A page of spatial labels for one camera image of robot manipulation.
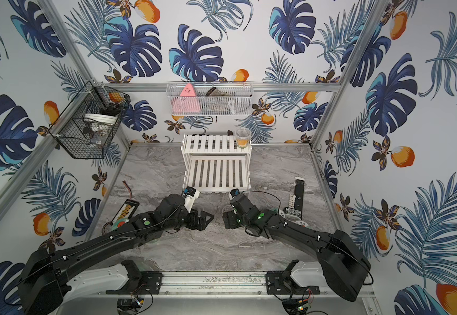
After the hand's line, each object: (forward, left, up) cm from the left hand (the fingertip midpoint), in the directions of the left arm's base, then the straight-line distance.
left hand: (207, 213), depth 76 cm
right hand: (+4, -10, -8) cm, 13 cm away
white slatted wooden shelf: (+29, +1, -4) cm, 29 cm away
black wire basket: (+34, +61, +10) cm, 71 cm away
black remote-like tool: (+15, -40, -14) cm, 45 cm away
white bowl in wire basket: (+28, +45, +20) cm, 57 cm away
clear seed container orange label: (+26, -12, +18) cm, 33 cm away
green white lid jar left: (-3, +37, -8) cm, 38 cm away
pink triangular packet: (+44, +14, +20) cm, 50 cm away
